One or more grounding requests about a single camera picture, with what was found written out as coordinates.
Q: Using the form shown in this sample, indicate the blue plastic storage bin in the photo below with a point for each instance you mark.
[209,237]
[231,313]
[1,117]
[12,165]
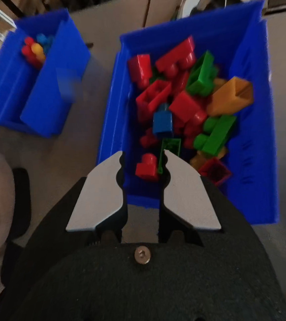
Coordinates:
[258,150]
[47,100]

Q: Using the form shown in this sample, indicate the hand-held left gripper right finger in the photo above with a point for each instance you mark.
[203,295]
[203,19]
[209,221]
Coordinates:
[190,200]

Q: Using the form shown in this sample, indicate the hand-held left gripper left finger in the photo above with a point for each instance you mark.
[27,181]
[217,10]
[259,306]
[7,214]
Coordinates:
[97,200]

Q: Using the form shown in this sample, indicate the heap of assorted mega blocks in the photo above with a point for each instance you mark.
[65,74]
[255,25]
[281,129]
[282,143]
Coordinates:
[183,100]

